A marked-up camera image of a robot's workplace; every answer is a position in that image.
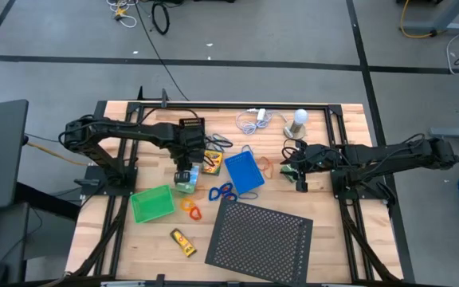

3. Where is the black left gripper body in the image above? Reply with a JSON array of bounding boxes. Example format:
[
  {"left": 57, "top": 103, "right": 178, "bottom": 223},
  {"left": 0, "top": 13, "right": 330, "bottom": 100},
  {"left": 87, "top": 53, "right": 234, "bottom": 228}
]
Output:
[{"left": 164, "top": 124, "right": 206, "bottom": 165}]

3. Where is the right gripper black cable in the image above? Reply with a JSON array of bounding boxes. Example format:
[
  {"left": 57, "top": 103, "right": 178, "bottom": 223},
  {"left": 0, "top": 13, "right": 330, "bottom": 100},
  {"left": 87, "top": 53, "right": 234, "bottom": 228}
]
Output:
[{"left": 280, "top": 138, "right": 307, "bottom": 160}]

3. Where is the bulb lamp on wooden base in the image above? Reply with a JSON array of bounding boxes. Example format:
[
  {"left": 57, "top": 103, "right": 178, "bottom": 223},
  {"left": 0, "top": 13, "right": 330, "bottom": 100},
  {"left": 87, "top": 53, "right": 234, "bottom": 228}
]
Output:
[{"left": 284, "top": 108, "right": 309, "bottom": 140}]

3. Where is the yellow cable by monitor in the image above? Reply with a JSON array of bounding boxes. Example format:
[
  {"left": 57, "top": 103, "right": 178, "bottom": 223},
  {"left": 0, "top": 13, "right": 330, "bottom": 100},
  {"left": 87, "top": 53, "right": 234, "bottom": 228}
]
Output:
[{"left": 25, "top": 141, "right": 91, "bottom": 167}]

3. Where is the black desk tray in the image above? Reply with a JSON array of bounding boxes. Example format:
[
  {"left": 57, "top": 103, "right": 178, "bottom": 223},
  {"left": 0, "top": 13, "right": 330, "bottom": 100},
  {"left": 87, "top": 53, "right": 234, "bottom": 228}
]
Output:
[{"left": 178, "top": 117, "right": 206, "bottom": 129}]

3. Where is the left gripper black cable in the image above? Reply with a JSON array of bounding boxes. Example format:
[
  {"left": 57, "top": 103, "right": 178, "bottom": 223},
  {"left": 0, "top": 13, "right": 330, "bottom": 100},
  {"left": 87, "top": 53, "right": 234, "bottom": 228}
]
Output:
[{"left": 203, "top": 134, "right": 234, "bottom": 168}]

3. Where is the pale green landscape box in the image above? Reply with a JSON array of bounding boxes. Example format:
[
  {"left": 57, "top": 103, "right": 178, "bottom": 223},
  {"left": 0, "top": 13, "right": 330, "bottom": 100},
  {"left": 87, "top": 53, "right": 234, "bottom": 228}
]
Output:
[{"left": 175, "top": 165, "right": 201, "bottom": 195}]

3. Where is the yellow glue package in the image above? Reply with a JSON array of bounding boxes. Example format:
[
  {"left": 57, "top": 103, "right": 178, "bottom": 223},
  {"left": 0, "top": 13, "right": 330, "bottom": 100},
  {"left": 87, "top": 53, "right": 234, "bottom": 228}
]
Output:
[{"left": 169, "top": 228, "right": 198, "bottom": 258}]

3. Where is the black desk crossbar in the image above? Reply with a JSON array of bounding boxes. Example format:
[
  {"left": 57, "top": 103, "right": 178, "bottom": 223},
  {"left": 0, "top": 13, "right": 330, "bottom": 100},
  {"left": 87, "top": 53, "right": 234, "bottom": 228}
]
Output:
[{"left": 14, "top": 181, "right": 81, "bottom": 222}]

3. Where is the black aluminium table frame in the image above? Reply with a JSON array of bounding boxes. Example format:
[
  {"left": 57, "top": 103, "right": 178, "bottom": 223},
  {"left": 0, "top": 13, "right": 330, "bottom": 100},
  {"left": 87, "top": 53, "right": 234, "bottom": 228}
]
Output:
[{"left": 68, "top": 85, "right": 416, "bottom": 287}]

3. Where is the yellow crayon box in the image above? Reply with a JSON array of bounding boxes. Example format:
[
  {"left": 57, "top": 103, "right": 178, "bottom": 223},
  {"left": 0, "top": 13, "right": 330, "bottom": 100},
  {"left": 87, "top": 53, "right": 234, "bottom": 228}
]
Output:
[{"left": 201, "top": 150, "right": 224, "bottom": 176}]

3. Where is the white cable loop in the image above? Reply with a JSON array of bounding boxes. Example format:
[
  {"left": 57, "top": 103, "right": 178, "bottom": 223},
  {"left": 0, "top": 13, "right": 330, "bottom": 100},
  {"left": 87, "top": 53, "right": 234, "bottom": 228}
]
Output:
[{"left": 445, "top": 30, "right": 459, "bottom": 77}]

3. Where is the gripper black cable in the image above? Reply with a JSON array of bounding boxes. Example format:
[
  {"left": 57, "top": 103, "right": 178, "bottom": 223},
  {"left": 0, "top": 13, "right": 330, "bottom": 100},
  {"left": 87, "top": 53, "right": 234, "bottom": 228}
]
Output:
[
  {"left": 203, "top": 134, "right": 234, "bottom": 168},
  {"left": 280, "top": 138, "right": 307, "bottom": 160}
]

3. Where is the grey desk foot bar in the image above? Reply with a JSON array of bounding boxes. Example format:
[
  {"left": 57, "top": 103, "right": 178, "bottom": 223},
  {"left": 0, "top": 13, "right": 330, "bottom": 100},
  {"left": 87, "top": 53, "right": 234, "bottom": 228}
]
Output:
[{"left": 430, "top": 125, "right": 459, "bottom": 140}]

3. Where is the yellow floor cable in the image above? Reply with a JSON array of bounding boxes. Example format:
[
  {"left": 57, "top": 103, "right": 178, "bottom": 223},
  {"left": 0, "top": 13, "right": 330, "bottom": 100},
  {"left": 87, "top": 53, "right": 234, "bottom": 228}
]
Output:
[{"left": 399, "top": 0, "right": 437, "bottom": 40}]

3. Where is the white floor cable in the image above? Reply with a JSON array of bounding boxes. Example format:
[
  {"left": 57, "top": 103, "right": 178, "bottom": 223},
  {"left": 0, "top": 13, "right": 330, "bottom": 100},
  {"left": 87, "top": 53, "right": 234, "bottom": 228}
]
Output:
[{"left": 105, "top": 0, "right": 139, "bottom": 29}]

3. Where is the long black floor cable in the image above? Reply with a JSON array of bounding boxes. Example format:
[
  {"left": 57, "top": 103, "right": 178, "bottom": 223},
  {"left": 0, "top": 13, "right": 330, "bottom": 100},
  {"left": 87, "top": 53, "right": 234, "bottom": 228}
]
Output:
[{"left": 132, "top": 0, "right": 190, "bottom": 103}]

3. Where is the black coiled floor cable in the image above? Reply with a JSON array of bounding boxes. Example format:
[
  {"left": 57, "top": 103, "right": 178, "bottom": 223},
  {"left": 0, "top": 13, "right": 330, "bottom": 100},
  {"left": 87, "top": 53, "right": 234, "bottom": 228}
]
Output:
[{"left": 151, "top": 0, "right": 171, "bottom": 36}]

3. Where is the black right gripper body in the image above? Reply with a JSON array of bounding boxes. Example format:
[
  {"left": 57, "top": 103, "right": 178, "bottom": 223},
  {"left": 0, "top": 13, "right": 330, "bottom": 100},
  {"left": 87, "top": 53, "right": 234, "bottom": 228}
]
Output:
[{"left": 292, "top": 143, "right": 343, "bottom": 173}]

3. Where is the orange rubber band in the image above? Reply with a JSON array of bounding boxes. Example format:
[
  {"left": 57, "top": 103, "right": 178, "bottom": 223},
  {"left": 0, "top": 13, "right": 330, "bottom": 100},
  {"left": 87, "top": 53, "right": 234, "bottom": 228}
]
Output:
[{"left": 256, "top": 156, "right": 274, "bottom": 179}]

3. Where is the green plastic basket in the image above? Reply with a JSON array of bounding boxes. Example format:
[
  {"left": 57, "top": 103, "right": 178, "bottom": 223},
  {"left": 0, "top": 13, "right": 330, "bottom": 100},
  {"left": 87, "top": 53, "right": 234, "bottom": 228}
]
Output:
[{"left": 129, "top": 184, "right": 176, "bottom": 224}]

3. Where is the black perforated metal stand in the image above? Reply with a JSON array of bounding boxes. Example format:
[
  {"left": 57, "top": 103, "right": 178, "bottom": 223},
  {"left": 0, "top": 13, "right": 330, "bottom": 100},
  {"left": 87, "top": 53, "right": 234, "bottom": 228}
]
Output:
[{"left": 204, "top": 198, "right": 314, "bottom": 286}]

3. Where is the grey desk frame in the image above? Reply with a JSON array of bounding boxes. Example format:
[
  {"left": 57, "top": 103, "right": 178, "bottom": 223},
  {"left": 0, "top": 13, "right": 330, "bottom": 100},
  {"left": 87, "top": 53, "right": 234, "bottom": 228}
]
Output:
[{"left": 396, "top": 0, "right": 459, "bottom": 35}]

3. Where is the blue plastic basket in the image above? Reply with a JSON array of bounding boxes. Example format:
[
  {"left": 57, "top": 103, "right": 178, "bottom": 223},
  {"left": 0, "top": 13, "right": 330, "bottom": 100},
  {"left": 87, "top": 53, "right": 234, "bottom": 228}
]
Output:
[{"left": 223, "top": 150, "right": 265, "bottom": 195}]

